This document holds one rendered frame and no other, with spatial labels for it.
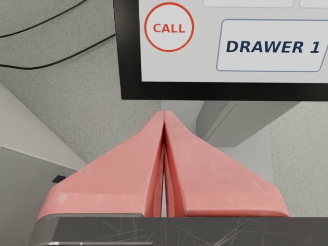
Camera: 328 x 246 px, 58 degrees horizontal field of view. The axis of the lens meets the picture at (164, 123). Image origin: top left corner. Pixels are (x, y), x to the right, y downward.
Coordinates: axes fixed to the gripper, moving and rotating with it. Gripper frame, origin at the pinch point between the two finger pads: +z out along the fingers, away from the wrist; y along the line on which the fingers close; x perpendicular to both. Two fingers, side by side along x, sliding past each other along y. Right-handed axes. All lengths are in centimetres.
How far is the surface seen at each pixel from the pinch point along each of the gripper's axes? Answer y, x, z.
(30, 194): 30, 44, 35
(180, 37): -1.4, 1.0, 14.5
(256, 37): -7.7, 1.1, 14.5
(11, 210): 33, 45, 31
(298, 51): -11.6, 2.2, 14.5
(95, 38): 31, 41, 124
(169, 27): -0.4, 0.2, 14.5
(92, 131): 31, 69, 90
